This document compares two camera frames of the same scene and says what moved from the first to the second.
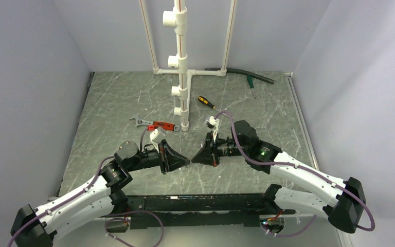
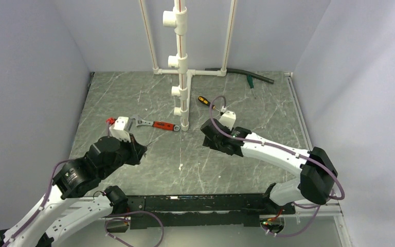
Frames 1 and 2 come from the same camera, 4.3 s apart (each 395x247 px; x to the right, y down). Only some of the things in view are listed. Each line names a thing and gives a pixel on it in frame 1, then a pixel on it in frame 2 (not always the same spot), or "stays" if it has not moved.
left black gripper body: [147, 160] -> [128, 154]
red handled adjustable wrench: [159, 124] stays
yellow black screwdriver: [205, 101] stays
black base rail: [194, 211] stays
